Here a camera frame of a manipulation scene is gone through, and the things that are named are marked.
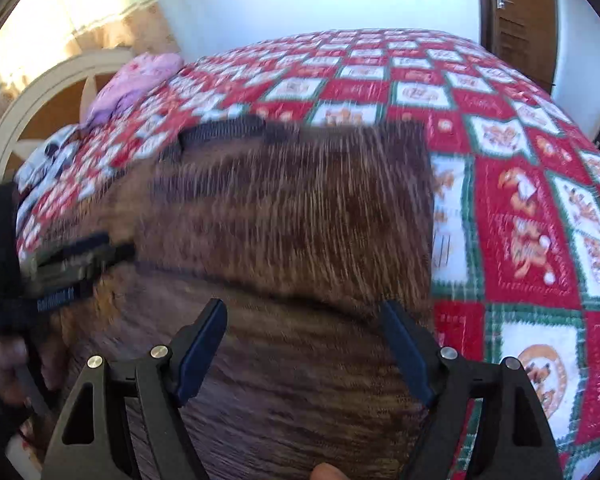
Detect red green printed blanket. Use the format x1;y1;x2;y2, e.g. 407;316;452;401
10;30;600;480

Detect person's left hand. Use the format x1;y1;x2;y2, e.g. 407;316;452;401
0;325;68;446

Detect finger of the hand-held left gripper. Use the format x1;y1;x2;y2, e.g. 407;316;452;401
57;232;137;281

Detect pink cloth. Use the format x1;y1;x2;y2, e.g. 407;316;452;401
82;52;186;128

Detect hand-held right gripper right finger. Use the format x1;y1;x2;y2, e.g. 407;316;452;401
379;301;564;480

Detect person's right hand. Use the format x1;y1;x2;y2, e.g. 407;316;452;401
311;462;348;480

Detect beige patterned curtain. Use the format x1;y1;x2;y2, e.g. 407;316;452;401
0;0;181;111

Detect white patterned cloth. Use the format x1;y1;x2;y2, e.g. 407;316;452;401
17;125;81;197

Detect brown striped knit garment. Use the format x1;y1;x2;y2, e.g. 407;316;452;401
27;115;437;480

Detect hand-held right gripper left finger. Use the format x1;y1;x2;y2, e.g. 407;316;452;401
42;298;229;480

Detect white wooden headboard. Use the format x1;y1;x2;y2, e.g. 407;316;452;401
0;47;137;183

